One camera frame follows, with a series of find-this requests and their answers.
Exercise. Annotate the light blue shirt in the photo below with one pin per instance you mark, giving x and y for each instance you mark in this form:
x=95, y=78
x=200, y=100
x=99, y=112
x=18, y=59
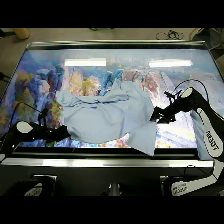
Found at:
x=106, y=116

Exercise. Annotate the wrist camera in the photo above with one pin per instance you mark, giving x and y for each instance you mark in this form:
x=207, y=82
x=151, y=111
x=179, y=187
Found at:
x=44, y=116
x=170, y=97

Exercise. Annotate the silver frame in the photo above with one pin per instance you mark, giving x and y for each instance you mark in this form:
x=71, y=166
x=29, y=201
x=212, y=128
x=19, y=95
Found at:
x=100, y=162

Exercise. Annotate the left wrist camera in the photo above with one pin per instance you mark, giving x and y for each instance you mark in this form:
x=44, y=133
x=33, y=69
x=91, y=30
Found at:
x=44, y=116

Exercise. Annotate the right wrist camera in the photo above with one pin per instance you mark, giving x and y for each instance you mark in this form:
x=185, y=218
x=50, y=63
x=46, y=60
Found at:
x=170, y=97

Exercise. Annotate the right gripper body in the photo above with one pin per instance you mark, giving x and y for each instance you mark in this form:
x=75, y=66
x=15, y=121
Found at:
x=163, y=114

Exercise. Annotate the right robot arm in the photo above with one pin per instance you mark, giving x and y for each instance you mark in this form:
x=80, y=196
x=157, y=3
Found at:
x=210, y=133

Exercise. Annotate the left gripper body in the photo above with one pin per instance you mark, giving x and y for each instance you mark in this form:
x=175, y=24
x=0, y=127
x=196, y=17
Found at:
x=56, y=134

